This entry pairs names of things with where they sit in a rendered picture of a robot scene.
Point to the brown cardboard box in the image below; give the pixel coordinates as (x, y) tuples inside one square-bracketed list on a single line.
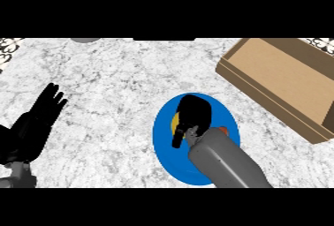
[(283, 79)]

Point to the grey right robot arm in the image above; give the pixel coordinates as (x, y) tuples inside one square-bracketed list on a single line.
[(226, 160)]

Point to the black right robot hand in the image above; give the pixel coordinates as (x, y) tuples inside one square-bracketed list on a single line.
[(194, 111)]

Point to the grey round object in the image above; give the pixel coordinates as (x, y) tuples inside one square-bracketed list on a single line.
[(85, 40)]

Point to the yellow lemon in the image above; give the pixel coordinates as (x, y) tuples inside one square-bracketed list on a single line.
[(176, 123)]

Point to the blue plate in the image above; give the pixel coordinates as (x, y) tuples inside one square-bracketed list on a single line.
[(167, 147)]

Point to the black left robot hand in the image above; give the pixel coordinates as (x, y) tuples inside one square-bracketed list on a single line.
[(33, 126)]

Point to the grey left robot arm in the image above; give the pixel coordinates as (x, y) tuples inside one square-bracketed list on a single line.
[(17, 176)]

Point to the orange fruit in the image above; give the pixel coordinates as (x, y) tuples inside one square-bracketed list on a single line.
[(223, 130)]

